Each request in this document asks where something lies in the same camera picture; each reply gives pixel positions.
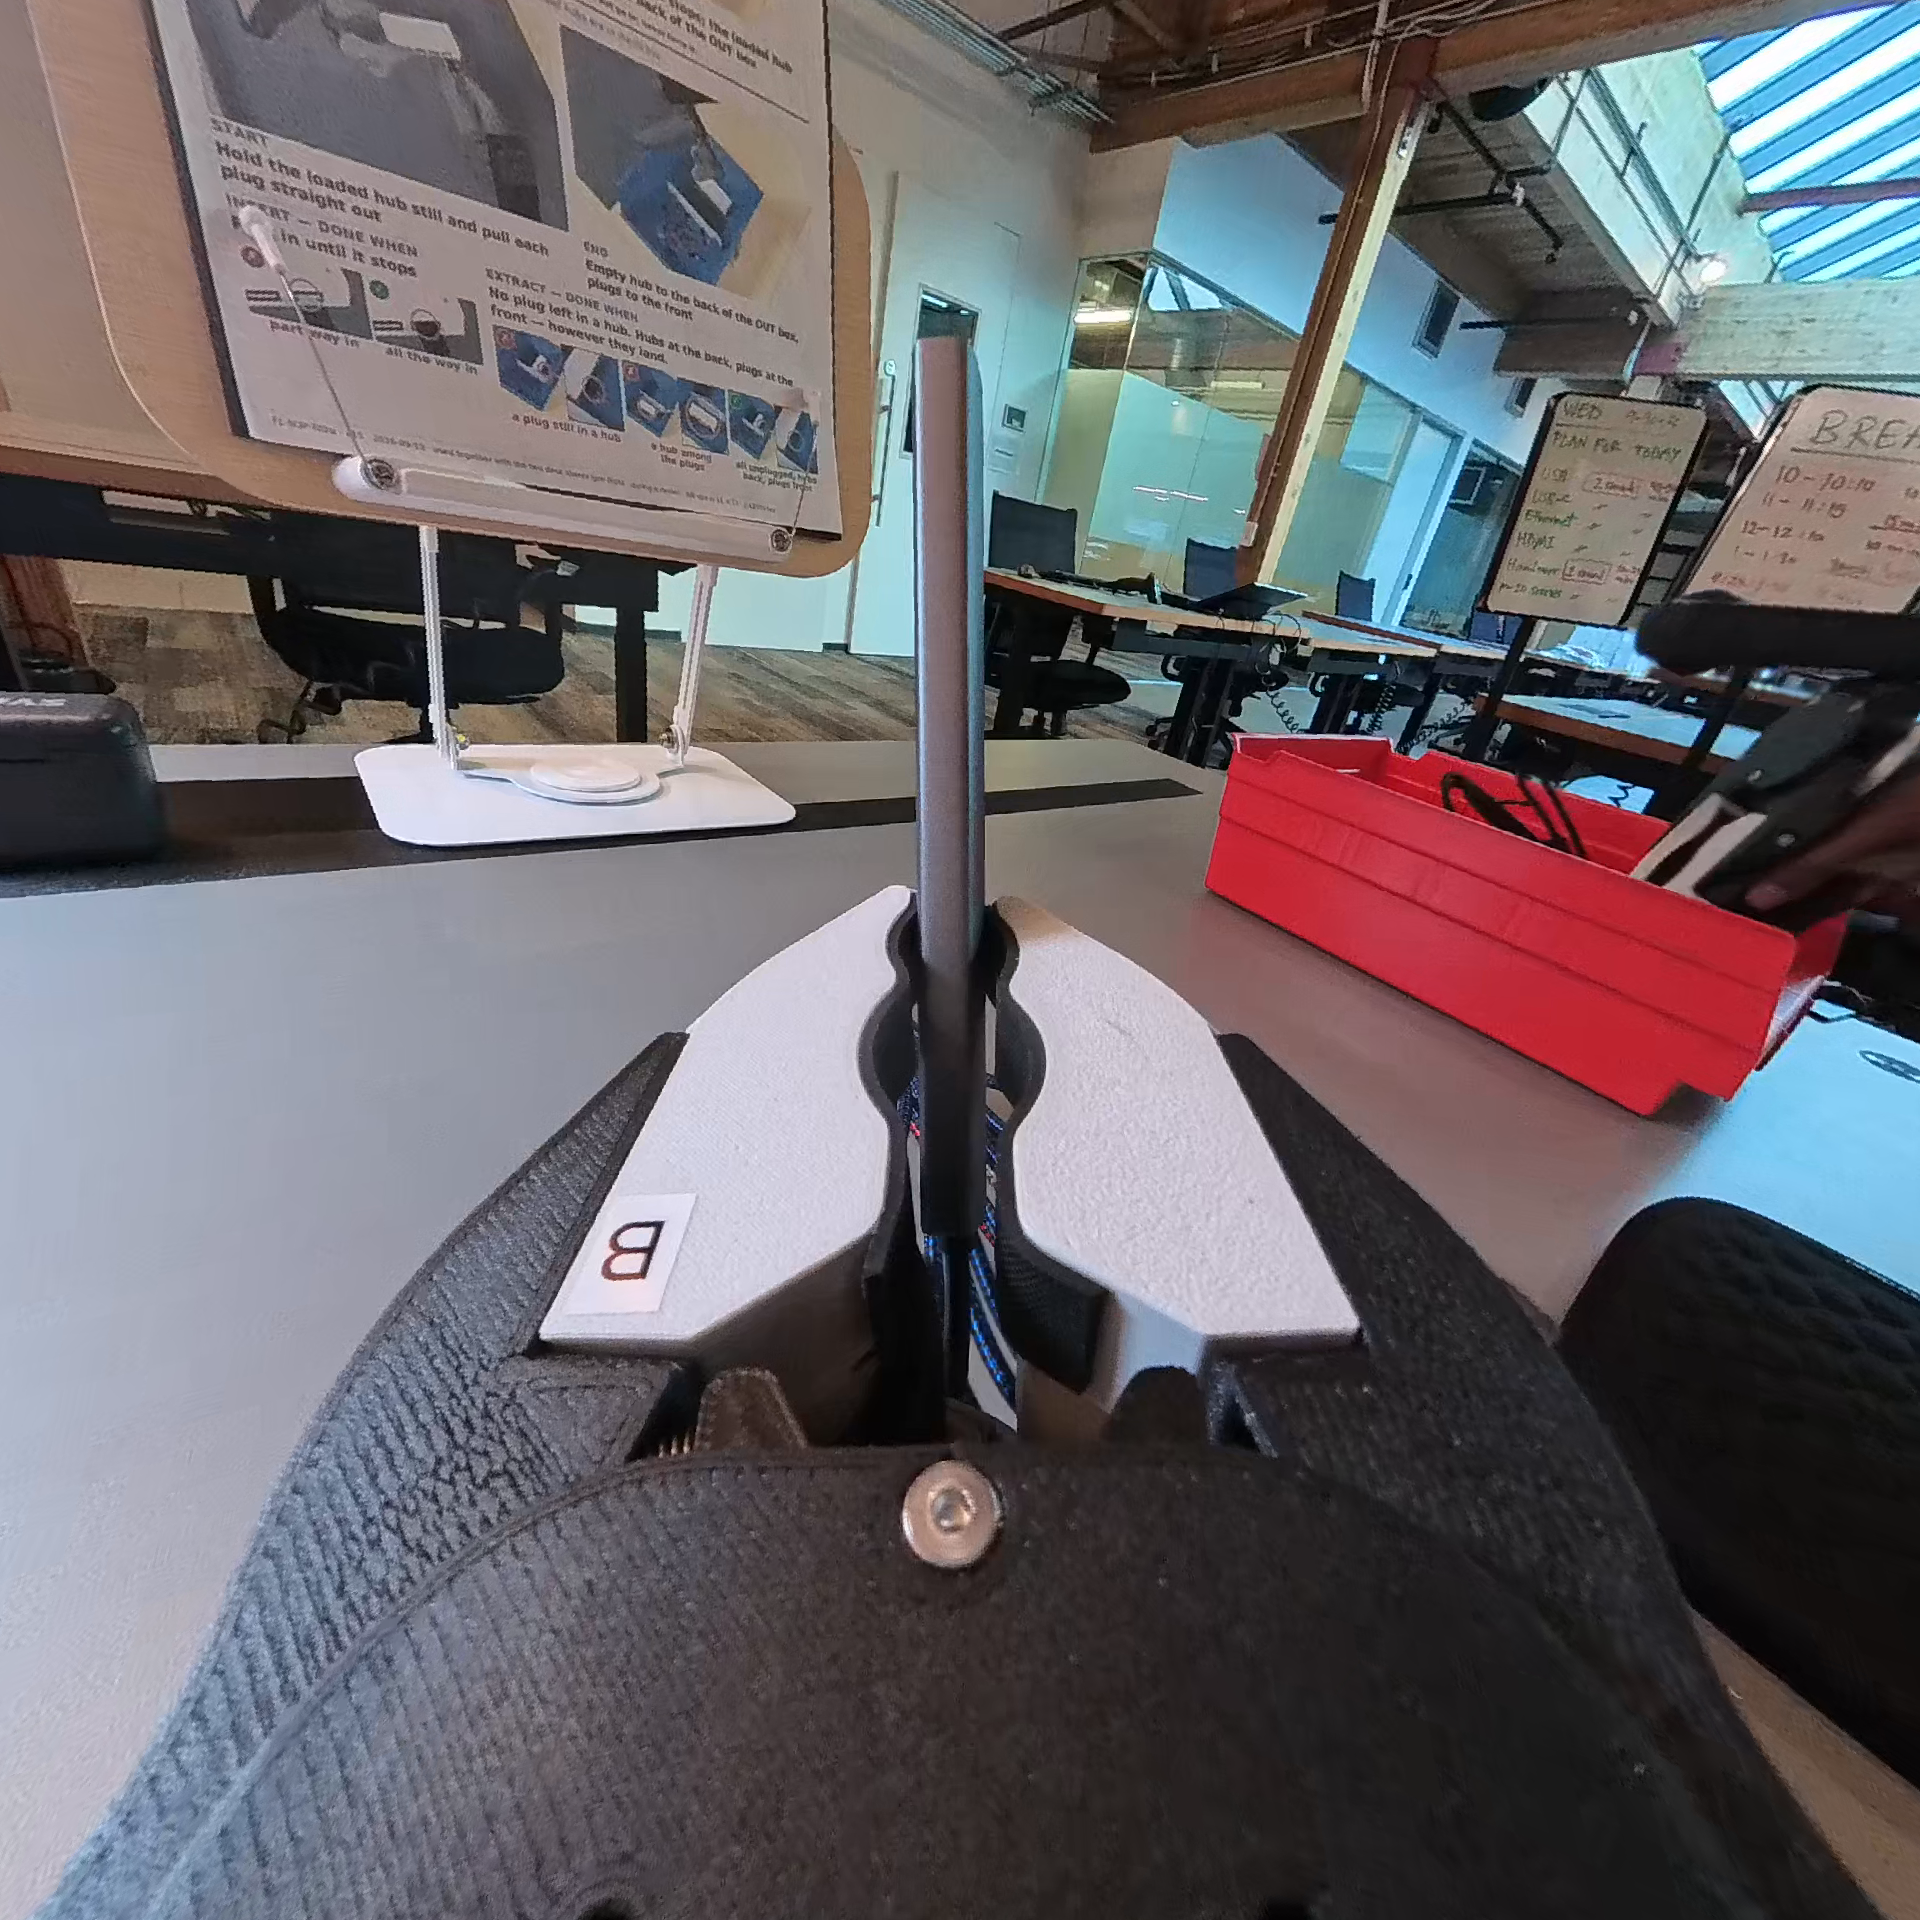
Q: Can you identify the black mesh pad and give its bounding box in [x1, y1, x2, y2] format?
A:
[1557, 1199, 1920, 1790]

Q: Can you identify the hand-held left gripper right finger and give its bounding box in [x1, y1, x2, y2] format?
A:
[983, 897, 1361, 1450]

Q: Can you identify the handwritten whiteboard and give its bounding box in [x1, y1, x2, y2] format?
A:
[1476, 387, 1711, 628]
[1670, 382, 1920, 618]

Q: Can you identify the black usb-c cable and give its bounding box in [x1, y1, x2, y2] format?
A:
[1439, 769, 1599, 859]

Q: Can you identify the black office chair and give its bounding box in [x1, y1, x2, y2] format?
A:
[984, 491, 1134, 742]
[246, 511, 569, 747]

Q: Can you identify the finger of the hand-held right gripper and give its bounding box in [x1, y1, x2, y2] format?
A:
[1630, 796, 1794, 915]

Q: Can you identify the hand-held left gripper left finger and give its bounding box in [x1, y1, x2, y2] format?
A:
[536, 886, 920, 1426]

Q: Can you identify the dark grey case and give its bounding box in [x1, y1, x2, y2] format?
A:
[0, 696, 166, 876]

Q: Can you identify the wooden top desk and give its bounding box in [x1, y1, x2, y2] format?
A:
[983, 564, 1321, 759]

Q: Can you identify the red plastic bin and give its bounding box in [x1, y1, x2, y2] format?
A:
[1205, 732, 1849, 1120]

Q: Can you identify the person's right hand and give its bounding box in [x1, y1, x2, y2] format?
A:
[1743, 809, 1920, 922]

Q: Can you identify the grey usb hub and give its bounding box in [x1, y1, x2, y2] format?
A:
[909, 335, 993, 1230]

